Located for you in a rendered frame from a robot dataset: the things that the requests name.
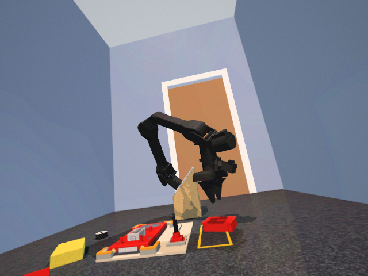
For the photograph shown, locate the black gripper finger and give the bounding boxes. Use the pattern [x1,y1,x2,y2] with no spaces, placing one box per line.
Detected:
[214,178,226,200]
[198,180,218,203]

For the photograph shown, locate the small black toy tyre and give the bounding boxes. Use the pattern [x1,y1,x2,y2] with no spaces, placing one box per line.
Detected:
[95,231,108,240]

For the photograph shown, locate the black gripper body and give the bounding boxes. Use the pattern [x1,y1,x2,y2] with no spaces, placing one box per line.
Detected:
[193,154,228,182]

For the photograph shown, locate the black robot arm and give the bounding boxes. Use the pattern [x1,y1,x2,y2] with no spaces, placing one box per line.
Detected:
[137,112,237,190]

